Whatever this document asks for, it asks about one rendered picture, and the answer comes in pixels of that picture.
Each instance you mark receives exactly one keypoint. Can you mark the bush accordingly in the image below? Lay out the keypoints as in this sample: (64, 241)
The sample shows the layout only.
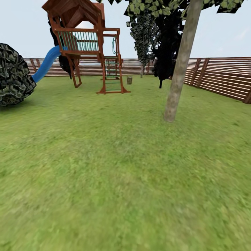
(15, 82)

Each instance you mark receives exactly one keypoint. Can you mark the tree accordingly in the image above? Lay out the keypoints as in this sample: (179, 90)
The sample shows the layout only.
(64, 63)
(191, 16)
(168, 43)
(143, 32)

